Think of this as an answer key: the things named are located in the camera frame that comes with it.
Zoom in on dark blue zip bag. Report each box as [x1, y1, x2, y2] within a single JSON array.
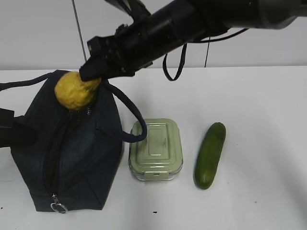
[[0, 70, 147, 213]]

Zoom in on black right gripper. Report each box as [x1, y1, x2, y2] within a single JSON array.
[[79, 23, 154, 81]]

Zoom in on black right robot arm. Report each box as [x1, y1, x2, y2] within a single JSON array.
[[79, 0, 307, 81]]

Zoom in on yellow lemon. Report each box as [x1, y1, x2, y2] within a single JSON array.
[[54, 71, 101, 111]]

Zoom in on green lid food container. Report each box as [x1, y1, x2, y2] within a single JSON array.
[[128, 118, 183, 181]]

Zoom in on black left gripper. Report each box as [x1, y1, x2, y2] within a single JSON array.
[[0, 108, 37, 148]]

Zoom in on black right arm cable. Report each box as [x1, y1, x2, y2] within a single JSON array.
[[163, 28, 248, 81]]

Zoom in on green cucumber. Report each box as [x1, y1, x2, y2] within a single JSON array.
[[194, 122, 226, 190]]

